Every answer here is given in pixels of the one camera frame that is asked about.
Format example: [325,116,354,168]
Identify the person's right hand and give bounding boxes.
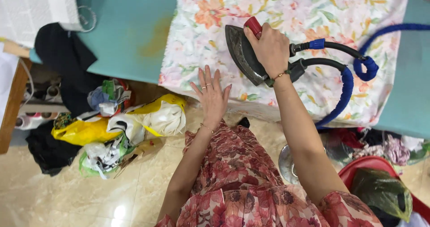
[243,22,291,80]

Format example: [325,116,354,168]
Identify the person's left hand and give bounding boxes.
[190,65,232,129]

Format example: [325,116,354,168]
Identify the dark steam iron red handle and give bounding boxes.
[224,16,308,88]

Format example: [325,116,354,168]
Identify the floral print fabric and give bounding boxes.
[159,0,411,128]

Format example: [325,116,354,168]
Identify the yellow and white plastic bag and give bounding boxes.
[127,93,187,138]

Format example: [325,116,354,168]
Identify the person's floral red dress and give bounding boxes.
[155,119,384,227]

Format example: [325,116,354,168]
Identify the round metal base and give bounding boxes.
[278,144,328,186]

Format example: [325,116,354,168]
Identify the teal ironing table pad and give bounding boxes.
[28,0,430,140]

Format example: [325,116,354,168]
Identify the bag of colourful cloth scraps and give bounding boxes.
[87,78,134,117]

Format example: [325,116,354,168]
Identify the white black-printed plastic bag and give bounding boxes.
[78,113,146,180]

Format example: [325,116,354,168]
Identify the heap of mixed clothes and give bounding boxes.
[321,127,430,168]

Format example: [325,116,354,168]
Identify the red plastic basin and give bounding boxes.
[338,156,430,227]

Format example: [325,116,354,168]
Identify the clear glass cup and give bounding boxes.
[77,5,97,32]

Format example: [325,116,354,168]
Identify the black hanging cloth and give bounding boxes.
[34,23,105,117]

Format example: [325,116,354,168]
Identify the black cloth heap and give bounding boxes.
[26,120,83,177]

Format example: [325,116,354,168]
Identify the rack of thread spools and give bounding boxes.
[15,76,70,131]

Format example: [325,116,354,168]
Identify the green plastic bag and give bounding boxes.
[351,168,413,223]

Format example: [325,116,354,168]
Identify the wooden table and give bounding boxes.
[0,39,33,154]

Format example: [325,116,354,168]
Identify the newspaper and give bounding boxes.
[0,0,83,49]

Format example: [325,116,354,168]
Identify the white cloth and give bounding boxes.
[0,42,19,121]

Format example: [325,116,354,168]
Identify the gold and green bracelet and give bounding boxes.
[271,69,292,84]

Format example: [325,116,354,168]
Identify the blue wrapped black hose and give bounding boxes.
[290,23,430,82]
[297,58,355,129]

